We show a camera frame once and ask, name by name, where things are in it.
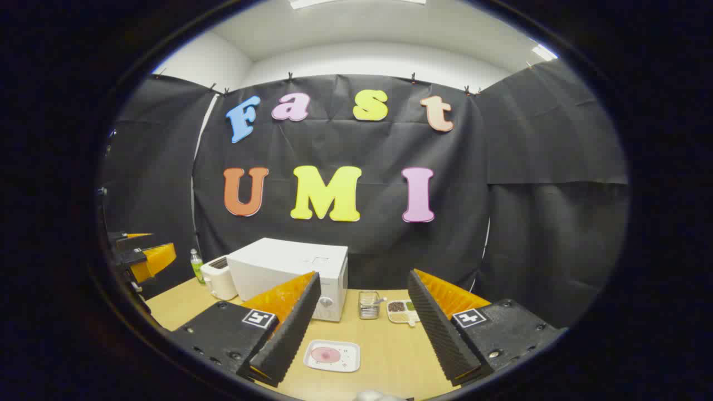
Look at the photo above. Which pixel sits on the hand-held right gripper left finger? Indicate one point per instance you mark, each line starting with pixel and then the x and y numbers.
pixel 289 334

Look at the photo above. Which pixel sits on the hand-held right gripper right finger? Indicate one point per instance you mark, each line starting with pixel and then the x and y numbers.
pixel 440 334

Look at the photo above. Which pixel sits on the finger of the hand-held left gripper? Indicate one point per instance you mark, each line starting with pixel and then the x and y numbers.
pixel 156 259
pixel 125 237

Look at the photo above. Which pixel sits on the pink round food slice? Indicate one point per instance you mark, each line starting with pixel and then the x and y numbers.
pixel 326 355

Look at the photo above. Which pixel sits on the white rectangular food plate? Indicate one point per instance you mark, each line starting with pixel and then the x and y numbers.
pixel 348 359

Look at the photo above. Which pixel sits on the white microwave oven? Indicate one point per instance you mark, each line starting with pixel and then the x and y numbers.
pixel 278 262

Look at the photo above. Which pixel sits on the green label drink bottle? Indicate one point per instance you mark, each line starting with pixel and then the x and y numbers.
pixel 196 266

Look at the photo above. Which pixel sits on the white divided grain dish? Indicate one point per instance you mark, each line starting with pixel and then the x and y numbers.
pixel 398 314

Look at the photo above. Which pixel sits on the white toaster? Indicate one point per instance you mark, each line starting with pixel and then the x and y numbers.
pixel 220 281

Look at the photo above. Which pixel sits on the striped straw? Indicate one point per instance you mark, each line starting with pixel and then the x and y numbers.
pixel 380 301

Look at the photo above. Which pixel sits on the black backdrop cloth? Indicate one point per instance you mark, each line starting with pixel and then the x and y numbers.
pixel 529 223

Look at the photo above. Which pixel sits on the ceiling light panel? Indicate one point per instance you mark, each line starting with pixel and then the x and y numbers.
pixel 544 52
pixel 356 3

